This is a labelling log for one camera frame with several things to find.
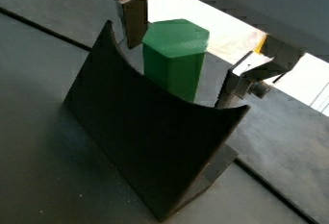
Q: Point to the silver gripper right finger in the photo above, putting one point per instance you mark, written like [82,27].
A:
[254,74]

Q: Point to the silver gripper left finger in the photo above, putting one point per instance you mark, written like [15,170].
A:
[134,16]

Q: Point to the green hexagonal prism block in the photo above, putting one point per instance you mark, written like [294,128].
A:
[174,49]

